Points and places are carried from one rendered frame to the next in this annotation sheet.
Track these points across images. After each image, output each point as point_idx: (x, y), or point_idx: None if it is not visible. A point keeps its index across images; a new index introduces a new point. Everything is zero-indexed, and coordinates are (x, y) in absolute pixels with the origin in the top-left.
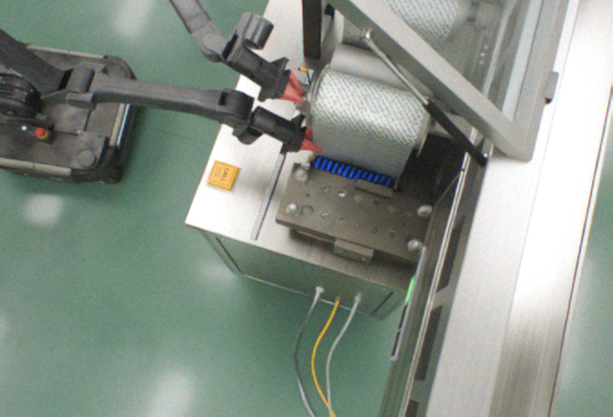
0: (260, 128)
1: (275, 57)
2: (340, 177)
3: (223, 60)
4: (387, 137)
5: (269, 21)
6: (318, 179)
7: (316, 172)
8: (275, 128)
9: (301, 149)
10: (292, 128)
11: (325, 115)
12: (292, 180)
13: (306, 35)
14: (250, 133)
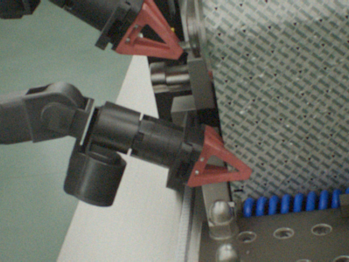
0: (114, 128)
1: (125, 189)
2: (304, 213)
3: (21, 9)
4: None
5: None
6: (262, 227)
7: (251, 220)
8: (145, 123)
9: (207, 178)
10: (176, 125)
11: (227, 14)
12: (208, 242)
13: (164, 112)
14: (99, 161)
